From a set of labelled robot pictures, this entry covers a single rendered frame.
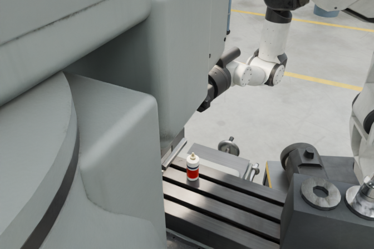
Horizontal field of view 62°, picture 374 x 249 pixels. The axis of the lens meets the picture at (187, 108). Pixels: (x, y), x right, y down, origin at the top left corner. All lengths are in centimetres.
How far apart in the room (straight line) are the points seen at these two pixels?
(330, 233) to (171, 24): 63
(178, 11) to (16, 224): 32
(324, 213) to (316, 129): 211
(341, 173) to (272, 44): 81
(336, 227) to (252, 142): 183
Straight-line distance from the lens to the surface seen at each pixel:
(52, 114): 25
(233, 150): 159
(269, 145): 259
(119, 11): 33
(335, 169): 171
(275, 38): 114
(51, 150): 22
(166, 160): 109
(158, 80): 43
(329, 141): 280
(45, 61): 27
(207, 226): 95
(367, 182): 80
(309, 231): 85
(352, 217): 82
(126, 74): 45
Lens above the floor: 170
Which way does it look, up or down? 36 degrees down
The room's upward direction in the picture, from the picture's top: straight up
